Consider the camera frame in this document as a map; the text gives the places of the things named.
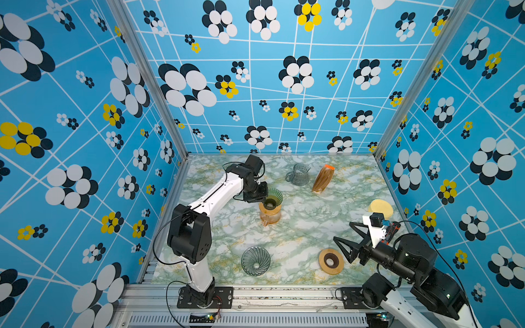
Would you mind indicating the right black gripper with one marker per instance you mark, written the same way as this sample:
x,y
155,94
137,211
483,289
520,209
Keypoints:
x,y
356,247

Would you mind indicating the green glass dripper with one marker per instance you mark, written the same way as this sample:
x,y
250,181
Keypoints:
x,y
273,199

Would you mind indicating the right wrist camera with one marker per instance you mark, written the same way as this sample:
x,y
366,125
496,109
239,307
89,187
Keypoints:
x,y
377,229

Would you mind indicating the aluminium front rail frame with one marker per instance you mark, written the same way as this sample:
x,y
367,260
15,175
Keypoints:
x,y
255,306

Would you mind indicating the red black small tool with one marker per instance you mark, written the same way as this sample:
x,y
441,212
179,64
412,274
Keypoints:
x,y
391,231

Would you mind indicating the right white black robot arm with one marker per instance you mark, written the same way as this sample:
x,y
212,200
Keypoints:
x,y
412,259

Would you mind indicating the grey glass carafe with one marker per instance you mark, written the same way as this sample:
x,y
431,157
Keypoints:
x,y
299,175

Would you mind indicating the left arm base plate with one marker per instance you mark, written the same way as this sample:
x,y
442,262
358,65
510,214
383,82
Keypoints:
x,y
217,297

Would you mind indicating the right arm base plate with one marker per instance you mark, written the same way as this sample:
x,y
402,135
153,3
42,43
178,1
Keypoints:
x,y
352,298

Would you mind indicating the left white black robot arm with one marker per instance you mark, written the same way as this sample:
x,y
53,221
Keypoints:
x,y
190,235

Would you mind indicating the grey glass dripper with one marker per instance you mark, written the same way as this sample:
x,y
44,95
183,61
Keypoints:
x,y
255,261

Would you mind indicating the amber glass carafe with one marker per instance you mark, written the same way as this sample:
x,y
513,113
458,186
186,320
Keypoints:
x,y
269,217

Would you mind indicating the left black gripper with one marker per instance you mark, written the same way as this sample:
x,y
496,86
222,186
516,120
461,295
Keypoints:
x,y
262,197

